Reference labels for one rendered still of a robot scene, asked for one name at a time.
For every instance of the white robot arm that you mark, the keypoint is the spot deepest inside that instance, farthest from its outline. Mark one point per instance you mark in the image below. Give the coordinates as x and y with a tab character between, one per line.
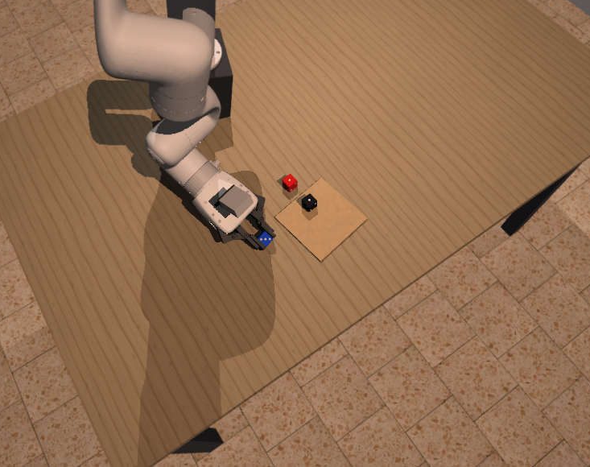
176	56

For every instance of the blue die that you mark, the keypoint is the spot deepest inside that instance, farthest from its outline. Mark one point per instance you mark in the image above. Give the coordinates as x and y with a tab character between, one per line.
264	238

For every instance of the tan mat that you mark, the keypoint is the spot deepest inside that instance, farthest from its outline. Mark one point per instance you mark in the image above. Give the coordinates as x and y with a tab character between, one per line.
324	228

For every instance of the black die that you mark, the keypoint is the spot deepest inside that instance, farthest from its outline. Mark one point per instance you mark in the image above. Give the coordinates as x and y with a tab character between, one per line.
309	202

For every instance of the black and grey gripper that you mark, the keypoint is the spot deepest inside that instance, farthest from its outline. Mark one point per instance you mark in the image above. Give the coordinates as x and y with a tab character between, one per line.
225	222

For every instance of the red die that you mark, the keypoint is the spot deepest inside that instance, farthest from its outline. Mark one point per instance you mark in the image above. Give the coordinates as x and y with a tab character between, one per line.
289	182

